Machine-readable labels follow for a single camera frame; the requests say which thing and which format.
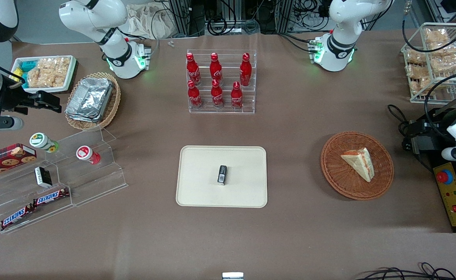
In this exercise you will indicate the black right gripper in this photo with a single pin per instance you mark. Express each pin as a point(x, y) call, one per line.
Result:
point(13, 99)

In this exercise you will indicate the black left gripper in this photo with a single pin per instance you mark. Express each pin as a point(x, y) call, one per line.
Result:
point(432, 135)

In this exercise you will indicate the triangular sandwich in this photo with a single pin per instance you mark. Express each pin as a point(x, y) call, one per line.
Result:
point(360, 163)

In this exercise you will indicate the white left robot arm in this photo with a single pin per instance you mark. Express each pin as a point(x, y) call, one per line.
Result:
point(339, 50)

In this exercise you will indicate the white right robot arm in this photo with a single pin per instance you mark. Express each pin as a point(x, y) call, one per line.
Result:
point(116, 58)

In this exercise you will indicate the oval light wicker basket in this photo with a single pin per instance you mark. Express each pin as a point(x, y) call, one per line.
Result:
point(111, 107)

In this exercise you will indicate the round brown wicker basket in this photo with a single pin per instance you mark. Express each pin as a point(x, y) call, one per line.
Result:
point(337, 175)

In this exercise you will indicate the cream plastic tray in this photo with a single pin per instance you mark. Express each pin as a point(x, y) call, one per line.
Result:
point(200, 182)

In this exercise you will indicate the clear bag of rice crackers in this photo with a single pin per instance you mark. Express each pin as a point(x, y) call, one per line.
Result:
point(48, 73)

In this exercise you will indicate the white rectangular snack container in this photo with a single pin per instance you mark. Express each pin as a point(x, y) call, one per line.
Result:
point(67, 77)

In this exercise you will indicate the yogurt cup with sunflower lid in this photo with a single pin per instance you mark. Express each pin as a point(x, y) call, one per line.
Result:
point(41, 141)

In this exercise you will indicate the stacked aluminium foil trays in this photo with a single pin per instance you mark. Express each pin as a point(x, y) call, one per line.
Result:
point(90, 99)

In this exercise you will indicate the yellow snack packet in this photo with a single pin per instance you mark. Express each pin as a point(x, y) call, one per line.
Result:
point(17, 74)

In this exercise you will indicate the teal snack packet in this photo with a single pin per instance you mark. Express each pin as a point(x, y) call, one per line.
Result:
point(27, 65)

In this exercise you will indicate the clear bag of fried snacks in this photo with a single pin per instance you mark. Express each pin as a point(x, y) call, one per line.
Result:
point(415, 57)
point(437, 36)
point(418, 77)
point(446, 60)

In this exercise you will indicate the yogurt cup with red lid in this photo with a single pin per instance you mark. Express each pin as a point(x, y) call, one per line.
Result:
point(86, 153)

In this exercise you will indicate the red cookie box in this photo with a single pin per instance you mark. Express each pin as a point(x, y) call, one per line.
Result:
point(6, 159)

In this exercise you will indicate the yellow emergency stop box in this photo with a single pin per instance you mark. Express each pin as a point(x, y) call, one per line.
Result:
point(455, 194)

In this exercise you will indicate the black and white small box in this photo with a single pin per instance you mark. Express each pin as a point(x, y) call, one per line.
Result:
point(42, 177)

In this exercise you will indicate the clear acrylic step shelf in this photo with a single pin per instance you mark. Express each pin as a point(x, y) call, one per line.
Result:
point(92, 182)

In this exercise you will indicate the Snickers chocolate bar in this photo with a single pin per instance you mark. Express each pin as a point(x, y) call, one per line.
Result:
point(16, 216)
point(51, 197)

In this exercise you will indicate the beige cloth bag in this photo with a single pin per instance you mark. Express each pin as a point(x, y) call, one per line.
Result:
point(150, 21)

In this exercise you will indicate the red cola bottle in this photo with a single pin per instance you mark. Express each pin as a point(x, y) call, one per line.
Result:
point(193, 95)
point(215, 69)
point(236, 96)
point(192, 70)
point(216, 94)
point(245, 70)

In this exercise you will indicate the clear acrylic bottle stand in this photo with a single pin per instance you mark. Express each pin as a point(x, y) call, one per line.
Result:
point(226, 81)

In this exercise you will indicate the small black carton box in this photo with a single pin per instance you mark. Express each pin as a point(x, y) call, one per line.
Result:
point(222, 175)

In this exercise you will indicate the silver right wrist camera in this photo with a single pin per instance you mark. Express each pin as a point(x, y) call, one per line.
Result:
point(6, 123)

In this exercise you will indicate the aluminium frame rack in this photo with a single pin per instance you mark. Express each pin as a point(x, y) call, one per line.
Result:
point(179, 15)
point(283, 15)

